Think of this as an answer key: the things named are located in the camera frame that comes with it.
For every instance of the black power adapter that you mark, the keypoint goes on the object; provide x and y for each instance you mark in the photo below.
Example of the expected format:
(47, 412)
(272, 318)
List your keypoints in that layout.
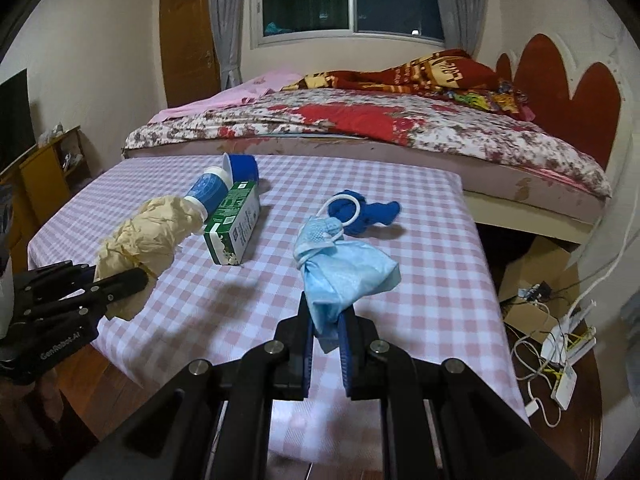
(536, 292)

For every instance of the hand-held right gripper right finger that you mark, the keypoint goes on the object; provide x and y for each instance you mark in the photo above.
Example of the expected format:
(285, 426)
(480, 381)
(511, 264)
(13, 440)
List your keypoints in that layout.
(346, 360)

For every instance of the dark blue cloth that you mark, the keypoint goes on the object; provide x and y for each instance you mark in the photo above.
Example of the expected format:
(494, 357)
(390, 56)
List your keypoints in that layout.
(377, 212)

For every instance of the pink bed sheet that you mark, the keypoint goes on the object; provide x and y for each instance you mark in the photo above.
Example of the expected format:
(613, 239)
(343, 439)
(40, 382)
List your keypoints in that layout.
(240, 92)

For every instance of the black flat television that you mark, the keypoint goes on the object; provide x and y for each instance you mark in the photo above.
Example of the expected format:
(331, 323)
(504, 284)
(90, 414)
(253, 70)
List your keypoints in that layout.
(15, 115)

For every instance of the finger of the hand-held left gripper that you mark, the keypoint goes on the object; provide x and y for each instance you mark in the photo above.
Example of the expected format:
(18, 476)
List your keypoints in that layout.
(120, 284)
(50, 280)

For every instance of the floral quilt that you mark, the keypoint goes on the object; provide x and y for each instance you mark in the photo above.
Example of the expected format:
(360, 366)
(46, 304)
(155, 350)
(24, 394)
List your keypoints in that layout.
(450, 140)

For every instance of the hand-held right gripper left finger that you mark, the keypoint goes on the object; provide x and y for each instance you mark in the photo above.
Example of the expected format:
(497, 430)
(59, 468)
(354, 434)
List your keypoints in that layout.
(306, 355)

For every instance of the blue face mask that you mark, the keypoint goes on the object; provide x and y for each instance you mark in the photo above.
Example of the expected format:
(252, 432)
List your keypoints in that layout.
(345, 270)

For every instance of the brown cardboard box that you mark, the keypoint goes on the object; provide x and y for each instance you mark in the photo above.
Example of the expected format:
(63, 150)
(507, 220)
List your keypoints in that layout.
(530, 320)

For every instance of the white bed red headboard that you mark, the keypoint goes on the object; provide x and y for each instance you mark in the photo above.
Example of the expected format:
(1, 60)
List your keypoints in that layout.
(545, 80)

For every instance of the blue white paper cup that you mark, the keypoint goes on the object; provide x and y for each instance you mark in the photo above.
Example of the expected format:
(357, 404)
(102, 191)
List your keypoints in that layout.
(207, 189)

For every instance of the grey curtain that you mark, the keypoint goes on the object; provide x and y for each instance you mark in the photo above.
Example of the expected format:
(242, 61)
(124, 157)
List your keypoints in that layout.
(465, 5)
(227, 25)

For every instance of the red patterned blanket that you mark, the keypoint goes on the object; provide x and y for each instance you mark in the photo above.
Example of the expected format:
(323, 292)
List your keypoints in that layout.
(400, 77)

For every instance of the brown wooden door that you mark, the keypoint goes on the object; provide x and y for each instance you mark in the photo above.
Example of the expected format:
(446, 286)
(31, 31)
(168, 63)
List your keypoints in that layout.
(187, 50)

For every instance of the beige paper bag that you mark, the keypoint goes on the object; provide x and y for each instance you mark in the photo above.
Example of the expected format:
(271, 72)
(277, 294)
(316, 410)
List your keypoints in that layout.
(145, 240)

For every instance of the colourful cartoon blanket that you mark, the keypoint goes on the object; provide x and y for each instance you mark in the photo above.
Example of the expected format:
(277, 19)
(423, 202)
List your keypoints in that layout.
(490, 100)

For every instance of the green milk carton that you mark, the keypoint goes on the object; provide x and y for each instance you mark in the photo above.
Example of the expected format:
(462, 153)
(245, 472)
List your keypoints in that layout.
(232, 225)

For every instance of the flat white modem box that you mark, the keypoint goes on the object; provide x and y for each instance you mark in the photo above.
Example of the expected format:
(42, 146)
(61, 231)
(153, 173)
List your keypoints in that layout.
(564, 385)

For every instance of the yellow wooden cabinet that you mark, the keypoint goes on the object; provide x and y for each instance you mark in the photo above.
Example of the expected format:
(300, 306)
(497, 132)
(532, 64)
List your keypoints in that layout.
(45, 170)

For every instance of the pink checked tablecloth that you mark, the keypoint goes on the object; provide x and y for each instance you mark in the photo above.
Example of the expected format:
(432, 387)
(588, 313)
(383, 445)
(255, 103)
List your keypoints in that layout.
(225, 300)

